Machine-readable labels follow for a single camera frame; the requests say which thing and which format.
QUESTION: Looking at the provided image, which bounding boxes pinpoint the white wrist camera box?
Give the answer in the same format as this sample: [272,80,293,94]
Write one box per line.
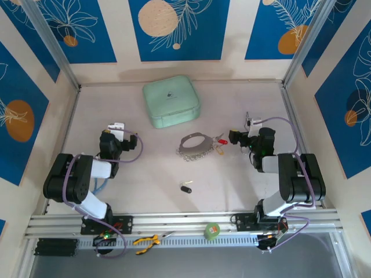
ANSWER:
[245,116,263,137]
[107,122,126,142]

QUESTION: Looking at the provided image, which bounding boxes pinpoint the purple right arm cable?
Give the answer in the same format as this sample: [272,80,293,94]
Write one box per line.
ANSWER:
[254,116,317,253]

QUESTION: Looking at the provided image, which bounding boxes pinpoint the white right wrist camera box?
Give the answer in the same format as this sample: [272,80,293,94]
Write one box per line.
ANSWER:
[245,116,263,137]

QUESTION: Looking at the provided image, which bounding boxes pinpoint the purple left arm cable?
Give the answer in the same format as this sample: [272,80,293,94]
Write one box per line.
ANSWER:
[62,130,145,259]

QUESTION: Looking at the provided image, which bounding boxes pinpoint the grey slotted cable duct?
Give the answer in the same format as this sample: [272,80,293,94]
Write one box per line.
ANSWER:
[78,236,260,250]

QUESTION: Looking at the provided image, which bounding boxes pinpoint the aluminium mounting rail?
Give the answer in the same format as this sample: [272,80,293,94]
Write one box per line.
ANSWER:
[24,210,344,239]

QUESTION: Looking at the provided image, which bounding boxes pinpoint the small black circuit board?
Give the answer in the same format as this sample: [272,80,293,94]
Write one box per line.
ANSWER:
[92,231,117,247]
[257,222,288,250]

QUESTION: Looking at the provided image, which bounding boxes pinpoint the mint green zip case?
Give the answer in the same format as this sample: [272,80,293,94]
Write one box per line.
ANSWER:
[141,75,202,129]

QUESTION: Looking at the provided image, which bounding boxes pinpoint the green tape roll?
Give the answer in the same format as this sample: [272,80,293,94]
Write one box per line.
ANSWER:
[203,222,221,240]

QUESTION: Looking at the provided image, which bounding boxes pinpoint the blue tube ring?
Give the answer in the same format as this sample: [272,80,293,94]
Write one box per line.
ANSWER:
[92,177,111,195]

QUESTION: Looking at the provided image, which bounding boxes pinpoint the aluminium frame post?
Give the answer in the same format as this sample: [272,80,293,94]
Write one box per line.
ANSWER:
[282,0,357,89]
[21,0,81,90]

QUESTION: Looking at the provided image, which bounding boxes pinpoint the yellow handled pliers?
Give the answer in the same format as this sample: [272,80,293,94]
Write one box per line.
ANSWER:
[133,231,176,255]

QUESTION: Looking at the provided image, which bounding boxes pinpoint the aluminium table side rail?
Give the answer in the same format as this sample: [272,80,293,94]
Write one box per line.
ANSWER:
[42,86,82,215]
[280,86,326,209]

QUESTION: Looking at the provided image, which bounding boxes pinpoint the metal key organizer with rings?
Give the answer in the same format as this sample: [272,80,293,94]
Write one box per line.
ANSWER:
[176,131,217,162]

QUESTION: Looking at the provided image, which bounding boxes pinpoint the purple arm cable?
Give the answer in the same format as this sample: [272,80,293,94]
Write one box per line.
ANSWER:
[62,130,145,259]
[254,116,317,253]

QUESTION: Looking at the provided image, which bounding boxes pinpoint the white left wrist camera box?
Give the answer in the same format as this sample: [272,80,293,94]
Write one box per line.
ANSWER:
[107,122,126,142]

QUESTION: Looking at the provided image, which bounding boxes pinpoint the black ribbed block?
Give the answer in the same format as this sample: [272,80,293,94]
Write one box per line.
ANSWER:
[34,237,79,257]

